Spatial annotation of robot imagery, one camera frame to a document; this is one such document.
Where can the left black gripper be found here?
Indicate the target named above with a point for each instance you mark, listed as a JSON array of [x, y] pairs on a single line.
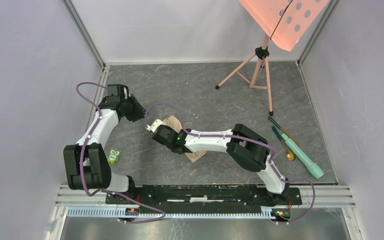
[[139, 112]]

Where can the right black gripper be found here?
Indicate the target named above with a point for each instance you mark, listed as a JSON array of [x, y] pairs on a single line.
[[171, 129]]

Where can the beige cloth napkin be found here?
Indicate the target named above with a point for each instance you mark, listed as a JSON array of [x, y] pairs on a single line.
[[175, 124]]

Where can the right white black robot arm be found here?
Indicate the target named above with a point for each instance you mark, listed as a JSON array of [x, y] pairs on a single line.
[[249, 150]]

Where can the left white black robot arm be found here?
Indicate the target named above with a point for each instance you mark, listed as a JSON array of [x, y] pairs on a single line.
[[86, 164]]

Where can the small green toy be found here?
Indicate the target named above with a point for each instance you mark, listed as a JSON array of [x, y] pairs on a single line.
[[114, 156]]

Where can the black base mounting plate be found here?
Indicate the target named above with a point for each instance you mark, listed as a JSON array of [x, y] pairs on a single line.
[[204, 199]]

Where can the gold spoon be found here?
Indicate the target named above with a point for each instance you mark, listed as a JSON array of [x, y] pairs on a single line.
[[289, 153]]

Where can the pink music stand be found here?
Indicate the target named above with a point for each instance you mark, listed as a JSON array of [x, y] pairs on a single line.
[[284, 22]]

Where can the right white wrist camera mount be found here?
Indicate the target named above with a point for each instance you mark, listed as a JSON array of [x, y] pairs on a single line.
[[154, 126]]

